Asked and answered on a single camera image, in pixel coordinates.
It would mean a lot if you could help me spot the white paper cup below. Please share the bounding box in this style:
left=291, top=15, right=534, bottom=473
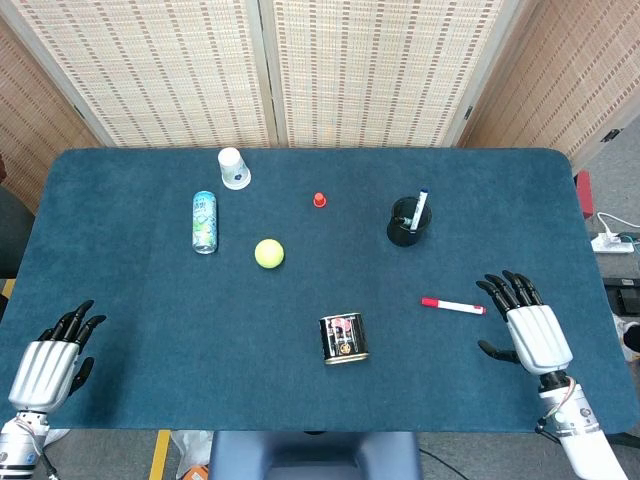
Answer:
left=217, top=146, right=252, bottom=191

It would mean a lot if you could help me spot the blue whiteboard marker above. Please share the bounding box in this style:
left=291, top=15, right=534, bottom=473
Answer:
left=409, top=188, right=430, bottom=234

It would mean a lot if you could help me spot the black luncheon meat tin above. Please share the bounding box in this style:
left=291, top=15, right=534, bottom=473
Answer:
left=318, top=312, right=371, bottom=366

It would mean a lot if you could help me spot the blue table cloth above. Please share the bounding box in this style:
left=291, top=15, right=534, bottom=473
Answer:
left=0, top=146, right=640, bottom=435

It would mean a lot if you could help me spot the white power strip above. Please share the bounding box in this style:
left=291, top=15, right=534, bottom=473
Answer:
left=590, top=233, right=636, bottom=255

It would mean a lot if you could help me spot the white plastic bag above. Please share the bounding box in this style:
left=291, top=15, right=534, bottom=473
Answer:
left=170, top=429, right=214, bottom=480

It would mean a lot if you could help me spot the black mesh pen holder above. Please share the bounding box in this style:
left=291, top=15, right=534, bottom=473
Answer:
left=386, top=196, right=433, bottom=248

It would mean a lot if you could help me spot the yellow tennis ball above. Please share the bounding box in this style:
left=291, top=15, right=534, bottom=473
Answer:
left=254, top=238, right=286, bottom=270

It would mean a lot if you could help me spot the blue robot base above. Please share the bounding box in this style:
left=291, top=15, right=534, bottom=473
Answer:
left=207, top=429, right=424, bottom=480

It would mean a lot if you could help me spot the red box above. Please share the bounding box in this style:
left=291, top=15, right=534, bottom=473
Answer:
left=575, top=169, right=595, bottom=220

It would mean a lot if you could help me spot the white cable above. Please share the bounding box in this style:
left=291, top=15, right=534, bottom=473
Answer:
left=595, top=211, right=640, bottom=241

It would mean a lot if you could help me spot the light blue drink can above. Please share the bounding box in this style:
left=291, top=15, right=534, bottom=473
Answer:
left=192, top=190, right=219, bottom=256

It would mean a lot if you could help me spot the red whiteboard marker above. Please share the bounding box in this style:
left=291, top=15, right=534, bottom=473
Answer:
left=421, top=297, right=487, bottom=316

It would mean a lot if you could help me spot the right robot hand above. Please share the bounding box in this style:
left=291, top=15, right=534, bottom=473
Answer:
left=475, top=270, right=574, bottom=377

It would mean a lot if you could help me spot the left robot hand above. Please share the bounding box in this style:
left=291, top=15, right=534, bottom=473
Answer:
left=8, top=299, right=108, bottom=415

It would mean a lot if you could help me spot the black chair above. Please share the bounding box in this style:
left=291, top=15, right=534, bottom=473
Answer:
left=0, top=184, right=36, bottom=280

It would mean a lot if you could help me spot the bamboo folding screen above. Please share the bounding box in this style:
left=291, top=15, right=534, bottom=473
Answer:
left=0, top=0, right=640, bottom=211

